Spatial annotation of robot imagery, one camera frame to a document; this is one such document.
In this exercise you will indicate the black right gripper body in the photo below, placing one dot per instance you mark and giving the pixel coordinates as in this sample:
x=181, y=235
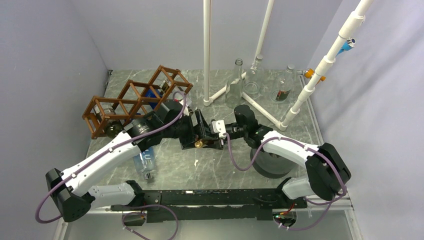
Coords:
x=236, y=131

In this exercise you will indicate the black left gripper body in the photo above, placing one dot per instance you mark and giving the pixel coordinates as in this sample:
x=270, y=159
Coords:
x=184, y=130

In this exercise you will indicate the tall clear bottle black label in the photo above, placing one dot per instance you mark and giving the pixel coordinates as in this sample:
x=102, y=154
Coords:
x=234, y=86

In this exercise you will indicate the clear bottle red black label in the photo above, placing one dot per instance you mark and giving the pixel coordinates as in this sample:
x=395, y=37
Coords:
x=254, y=77

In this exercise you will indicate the dark wine bottle gold cap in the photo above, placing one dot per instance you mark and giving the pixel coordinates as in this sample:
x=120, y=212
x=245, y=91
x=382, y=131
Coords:
x=199, y=144

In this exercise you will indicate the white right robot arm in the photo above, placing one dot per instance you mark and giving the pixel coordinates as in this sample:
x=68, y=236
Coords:
x=308, y=169

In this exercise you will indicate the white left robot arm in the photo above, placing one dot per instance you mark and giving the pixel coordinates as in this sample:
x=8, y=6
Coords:
x=75, y=190

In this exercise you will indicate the clear bottle black cap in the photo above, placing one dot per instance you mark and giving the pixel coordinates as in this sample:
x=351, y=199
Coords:
x=175, y=95

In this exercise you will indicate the brown wooden wine rack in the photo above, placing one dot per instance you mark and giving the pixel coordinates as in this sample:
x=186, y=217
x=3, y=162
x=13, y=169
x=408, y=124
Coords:
x=132, y=100

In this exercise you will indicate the dark bottle silver cap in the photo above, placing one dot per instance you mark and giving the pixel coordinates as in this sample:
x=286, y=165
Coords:
x=113, y=128

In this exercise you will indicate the black round perforated speaker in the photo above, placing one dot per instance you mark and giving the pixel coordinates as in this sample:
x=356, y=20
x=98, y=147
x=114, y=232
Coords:
x=273, y=166

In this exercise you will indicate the orange clip on pipe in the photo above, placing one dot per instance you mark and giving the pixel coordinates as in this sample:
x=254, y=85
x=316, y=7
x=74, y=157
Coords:
x=308, y=73

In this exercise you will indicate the blue clip on pipe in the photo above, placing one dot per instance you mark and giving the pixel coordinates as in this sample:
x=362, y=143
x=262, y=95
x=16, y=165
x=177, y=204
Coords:
x=348, y=45

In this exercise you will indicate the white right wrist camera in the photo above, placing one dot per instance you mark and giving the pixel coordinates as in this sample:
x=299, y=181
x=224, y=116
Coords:
x=218, y=127

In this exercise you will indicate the clear bottle by right wall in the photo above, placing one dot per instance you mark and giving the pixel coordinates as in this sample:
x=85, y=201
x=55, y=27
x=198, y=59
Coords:
x=283, y=85

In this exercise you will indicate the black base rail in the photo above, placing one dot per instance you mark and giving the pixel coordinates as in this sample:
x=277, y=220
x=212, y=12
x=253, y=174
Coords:
x=217, y=204

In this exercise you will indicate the white PVC pipe frame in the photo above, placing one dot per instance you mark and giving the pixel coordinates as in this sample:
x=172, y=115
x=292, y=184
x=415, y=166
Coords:
x=299, y=32

